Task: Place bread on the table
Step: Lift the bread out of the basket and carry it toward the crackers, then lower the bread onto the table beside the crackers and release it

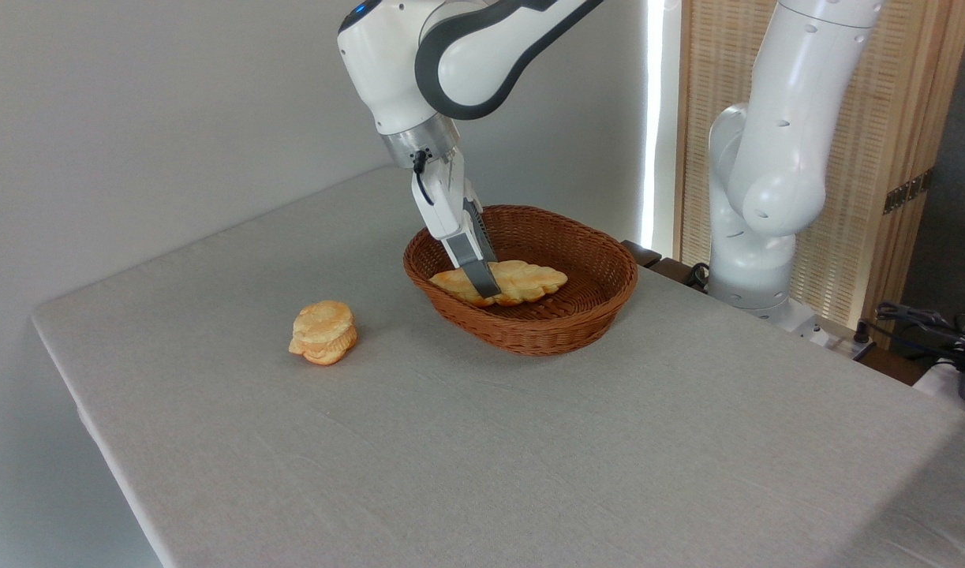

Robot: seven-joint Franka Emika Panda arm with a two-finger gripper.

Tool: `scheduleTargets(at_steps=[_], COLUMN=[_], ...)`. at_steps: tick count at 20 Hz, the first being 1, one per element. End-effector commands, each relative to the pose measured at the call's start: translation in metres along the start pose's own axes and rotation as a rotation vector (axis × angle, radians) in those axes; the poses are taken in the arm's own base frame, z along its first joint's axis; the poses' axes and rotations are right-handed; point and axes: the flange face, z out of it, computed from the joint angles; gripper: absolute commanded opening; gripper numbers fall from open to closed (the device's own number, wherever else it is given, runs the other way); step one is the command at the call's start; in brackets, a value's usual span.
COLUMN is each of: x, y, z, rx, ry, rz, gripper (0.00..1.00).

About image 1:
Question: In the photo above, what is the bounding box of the grey tablecloth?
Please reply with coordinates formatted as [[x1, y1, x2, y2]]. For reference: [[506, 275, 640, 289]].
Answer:
[[30, 166, 965, 568]]

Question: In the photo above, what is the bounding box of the brown wicker basket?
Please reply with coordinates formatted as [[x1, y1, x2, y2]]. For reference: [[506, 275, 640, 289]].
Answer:
[[402, 204, 640, 357]]

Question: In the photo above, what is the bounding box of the dark wooden bench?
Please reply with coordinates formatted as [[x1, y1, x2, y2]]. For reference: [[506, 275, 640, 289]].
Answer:
[[621, 239, 713, 294]]

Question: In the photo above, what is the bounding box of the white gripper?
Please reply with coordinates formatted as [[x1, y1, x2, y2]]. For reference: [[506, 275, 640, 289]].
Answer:
[[410, 150, 504, 300]]

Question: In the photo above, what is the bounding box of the wooden slatted folding screen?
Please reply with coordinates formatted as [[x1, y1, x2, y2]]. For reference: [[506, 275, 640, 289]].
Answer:
[[675, 0, 965, 349]]

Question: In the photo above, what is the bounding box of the braided bread loaf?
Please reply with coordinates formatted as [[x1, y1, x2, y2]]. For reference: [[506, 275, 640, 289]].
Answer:
[[429, 259, 569, 308]]

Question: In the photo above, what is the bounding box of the round layered bread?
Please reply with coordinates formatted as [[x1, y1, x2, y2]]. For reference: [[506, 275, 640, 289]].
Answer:
[[288, 299, 359, 367]]

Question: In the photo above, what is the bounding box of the metal screen hinge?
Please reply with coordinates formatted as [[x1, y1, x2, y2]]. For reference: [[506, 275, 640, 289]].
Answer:
[[882, 166, 935, 216]]

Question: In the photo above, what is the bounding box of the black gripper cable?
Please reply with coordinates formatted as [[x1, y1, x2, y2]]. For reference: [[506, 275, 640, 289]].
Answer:
[[412, 148, 436, 207]]

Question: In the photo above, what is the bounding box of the black cable bundle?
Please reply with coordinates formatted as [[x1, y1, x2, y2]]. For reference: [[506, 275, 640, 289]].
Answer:
[[871, 301, 965, 373]]

